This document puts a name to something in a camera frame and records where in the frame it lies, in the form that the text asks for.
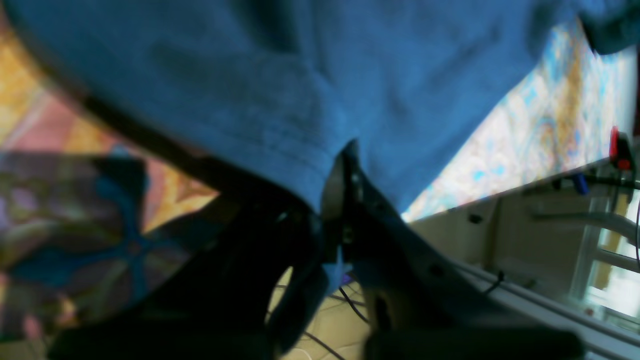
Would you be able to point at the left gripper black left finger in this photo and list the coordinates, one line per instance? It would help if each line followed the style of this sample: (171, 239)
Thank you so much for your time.
(248, 296)

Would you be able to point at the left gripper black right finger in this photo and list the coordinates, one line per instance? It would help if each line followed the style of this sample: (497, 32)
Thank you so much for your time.
(419, 306)

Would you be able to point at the dark navy t-shirt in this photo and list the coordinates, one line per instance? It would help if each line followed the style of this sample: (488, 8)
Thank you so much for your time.
(278, 88)

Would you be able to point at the patterned tile tablecloth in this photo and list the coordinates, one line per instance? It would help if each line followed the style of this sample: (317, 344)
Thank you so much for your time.
(557, 119)

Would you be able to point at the blue clamp upper left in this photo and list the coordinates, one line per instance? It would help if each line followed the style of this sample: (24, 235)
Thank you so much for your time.
(585, 184)

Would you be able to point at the orange black clamp left edge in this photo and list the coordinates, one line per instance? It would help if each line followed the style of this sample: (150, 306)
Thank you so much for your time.
(621, 155)

